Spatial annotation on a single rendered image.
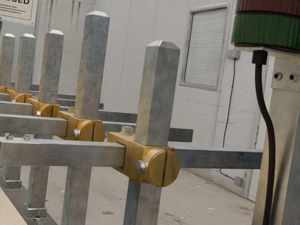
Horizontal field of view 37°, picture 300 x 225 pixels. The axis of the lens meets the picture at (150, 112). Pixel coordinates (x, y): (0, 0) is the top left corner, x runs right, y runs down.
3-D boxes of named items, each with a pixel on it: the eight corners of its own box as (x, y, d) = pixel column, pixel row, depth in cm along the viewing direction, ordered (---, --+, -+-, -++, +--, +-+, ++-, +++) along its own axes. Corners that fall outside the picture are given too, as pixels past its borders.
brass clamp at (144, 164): (135, 164, 72) (139, 133, 72) (181, 187, 61) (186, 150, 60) (100, 163, 69) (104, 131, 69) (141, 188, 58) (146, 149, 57)
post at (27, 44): (14, 198, 132) (32, 35, 129) (17, 202, 129) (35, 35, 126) (2, 199, 131) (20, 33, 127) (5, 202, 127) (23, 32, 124)
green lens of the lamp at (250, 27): (267, 52, 42) (271, 28, 42) (320, 53, 37) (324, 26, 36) (216, 42, 39) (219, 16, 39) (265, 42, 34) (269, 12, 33)
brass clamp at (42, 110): (46, 119, 116) (48, 99, 115) (63, 127, 104) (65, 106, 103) (22, 117, 112) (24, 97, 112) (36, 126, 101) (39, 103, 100)
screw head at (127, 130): (129, 133, 70) (130, 125, 70) (135, 135, 69) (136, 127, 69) (117, 132, 69) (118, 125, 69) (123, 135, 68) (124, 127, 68)
